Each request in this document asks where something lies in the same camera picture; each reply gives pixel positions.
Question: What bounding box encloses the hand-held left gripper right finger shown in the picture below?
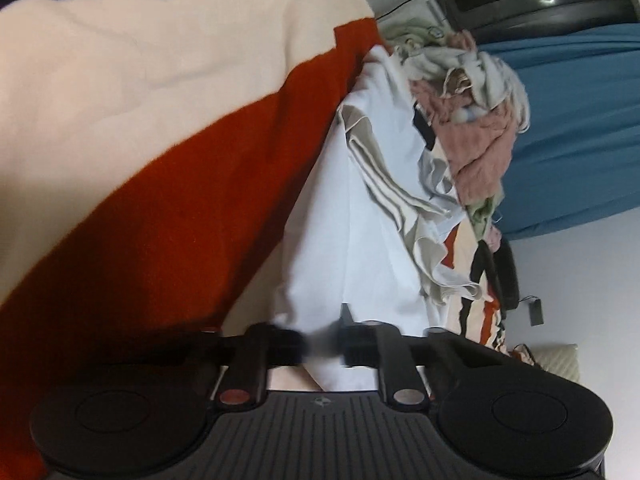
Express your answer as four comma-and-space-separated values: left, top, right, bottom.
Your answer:
337, 304, 502, 409

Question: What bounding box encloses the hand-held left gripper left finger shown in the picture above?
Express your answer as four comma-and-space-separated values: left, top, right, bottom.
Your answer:
197, 322, 308, 408

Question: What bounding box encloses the white shirt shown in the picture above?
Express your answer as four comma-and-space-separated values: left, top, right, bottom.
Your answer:
272, 45, 483, 394

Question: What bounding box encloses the green floral garment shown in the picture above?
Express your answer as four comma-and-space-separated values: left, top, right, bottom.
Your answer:
465, 194, 504, 237

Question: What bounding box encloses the red cream striped blanket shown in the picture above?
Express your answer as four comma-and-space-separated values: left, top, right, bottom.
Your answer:
0, 0, 518, 463

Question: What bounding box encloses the grey white floral garment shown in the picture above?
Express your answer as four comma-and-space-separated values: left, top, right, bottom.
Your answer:
400, 46, 532, 133

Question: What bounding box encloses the blue curtain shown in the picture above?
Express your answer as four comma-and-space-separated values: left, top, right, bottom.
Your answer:
477, 21, 640, 242

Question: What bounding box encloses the pale green garment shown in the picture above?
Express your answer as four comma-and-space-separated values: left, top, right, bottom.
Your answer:
382, 16, 476, 61

